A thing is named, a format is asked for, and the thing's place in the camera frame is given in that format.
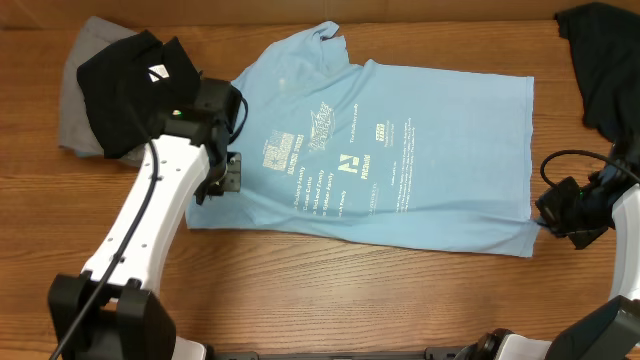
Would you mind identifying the light blue printed t-shirt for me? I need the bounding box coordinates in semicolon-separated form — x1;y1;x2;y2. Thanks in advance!
186;21;539;257

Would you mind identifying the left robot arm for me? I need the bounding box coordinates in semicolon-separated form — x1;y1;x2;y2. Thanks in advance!
48;78;248;359

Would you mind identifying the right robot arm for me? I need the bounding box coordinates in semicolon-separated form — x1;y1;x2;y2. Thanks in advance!
450;144;639;360

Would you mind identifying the folded black garment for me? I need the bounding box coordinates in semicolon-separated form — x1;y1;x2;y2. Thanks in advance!
76;30;200;159

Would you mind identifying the dark garment at right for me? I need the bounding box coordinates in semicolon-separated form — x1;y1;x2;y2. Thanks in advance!
555;2;639;143

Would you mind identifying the folded grey garment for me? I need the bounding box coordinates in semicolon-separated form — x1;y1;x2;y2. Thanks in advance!
58;16;135;157

